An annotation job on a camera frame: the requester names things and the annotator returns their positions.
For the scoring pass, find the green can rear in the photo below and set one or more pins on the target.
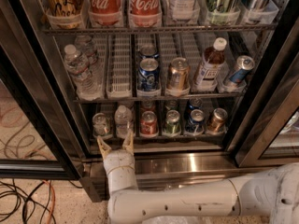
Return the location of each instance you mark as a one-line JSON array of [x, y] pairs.
[[170, 105]]

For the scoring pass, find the tea bottle white cap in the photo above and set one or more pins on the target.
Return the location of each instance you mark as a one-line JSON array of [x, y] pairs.
[[213, 59]]

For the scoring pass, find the white label bottle top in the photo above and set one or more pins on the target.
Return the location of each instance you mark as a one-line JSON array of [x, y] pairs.
[[181, 10]]

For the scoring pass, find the copper can bottom shelf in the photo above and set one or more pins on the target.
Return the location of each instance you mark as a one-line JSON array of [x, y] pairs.
[[216, 121]]

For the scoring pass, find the green can front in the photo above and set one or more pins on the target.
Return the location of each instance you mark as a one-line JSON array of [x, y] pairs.
[[172, 123]]

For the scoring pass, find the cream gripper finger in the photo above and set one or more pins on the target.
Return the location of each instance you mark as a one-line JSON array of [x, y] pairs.
[[128, 143], [105, 149]]

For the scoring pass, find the red cola can rear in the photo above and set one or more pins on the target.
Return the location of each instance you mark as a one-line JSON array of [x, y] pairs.
[[147, 106]]

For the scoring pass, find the right glass fridge door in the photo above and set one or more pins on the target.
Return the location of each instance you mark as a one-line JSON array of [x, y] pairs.
[[270, 102]]

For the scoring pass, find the blue can middle front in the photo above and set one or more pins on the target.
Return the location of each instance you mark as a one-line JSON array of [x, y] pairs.
[[148, 75]]

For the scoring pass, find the left glass fridge door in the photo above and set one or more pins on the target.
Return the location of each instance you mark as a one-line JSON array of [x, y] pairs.
[[51, 136]]

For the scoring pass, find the blue can bottom front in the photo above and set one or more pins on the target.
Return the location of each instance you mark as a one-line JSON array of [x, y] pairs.
[[195, 122]]

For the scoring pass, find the yellow can top shelf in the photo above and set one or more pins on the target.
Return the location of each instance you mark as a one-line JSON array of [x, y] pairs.
[[65, 11]]

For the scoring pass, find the slim blue silver can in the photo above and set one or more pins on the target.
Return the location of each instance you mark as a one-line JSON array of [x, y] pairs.
[[243, 66]]

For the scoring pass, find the blue silver can top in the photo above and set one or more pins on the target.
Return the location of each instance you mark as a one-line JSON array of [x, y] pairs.
[[254, 10]]

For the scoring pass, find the blue can middle rear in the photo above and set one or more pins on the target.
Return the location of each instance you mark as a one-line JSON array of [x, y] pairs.
[[148, 51]]

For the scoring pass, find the silver can bottom shelf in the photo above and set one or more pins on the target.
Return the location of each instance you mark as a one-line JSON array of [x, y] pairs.
[[102, 126]]

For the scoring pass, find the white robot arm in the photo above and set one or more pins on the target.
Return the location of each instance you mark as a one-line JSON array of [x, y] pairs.
[[273, 193]]

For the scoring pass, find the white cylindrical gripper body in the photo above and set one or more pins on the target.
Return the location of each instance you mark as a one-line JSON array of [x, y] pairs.
[[119, 160]]

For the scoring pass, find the copper can middle shelf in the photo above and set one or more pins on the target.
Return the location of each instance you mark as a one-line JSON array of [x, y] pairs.
[[178, 71]]

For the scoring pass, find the front water bottle middle shelf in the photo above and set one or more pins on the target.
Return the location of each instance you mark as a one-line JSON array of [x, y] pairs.
[[78, 67]]

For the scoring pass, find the green can top shelf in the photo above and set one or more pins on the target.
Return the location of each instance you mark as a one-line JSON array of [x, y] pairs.
[[222, 12]]

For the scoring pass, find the red cola can front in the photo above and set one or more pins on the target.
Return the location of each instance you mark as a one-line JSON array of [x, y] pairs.
[[148, 124]]

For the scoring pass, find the stainless fridge base grille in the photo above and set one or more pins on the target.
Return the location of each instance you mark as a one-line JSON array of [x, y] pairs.
[[159, 171]]

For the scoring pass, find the clear water bottle bottom shelf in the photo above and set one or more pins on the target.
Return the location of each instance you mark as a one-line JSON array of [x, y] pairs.
[[124, 121]]

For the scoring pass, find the blue can bottom rear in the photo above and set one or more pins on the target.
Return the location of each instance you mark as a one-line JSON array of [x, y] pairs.
[[194, 103]]

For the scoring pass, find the rear water bottle middle shelf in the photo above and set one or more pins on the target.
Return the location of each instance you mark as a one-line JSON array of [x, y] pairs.
[[86, 45]]

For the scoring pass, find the copper can shelf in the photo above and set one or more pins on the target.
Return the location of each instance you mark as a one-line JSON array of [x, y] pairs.
[[216, 121], [178, 71]]

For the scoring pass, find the glass fridge door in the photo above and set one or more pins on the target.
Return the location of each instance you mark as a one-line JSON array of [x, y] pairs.
[[270, 102], [51, 136]]

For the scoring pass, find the red cola can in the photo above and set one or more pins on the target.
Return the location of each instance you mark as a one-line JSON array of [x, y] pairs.
[[147, 106], [148, 124]]

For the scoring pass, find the left coca-cola can top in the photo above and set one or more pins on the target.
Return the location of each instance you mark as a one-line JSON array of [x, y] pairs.
[[105, 12]]

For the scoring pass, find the coca-cola can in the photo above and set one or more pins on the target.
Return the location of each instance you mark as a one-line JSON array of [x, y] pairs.
[[144, 13], [105, 12]]

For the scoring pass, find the right coca-cola can top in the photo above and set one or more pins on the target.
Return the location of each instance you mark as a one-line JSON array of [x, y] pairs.
[[144, 13]]

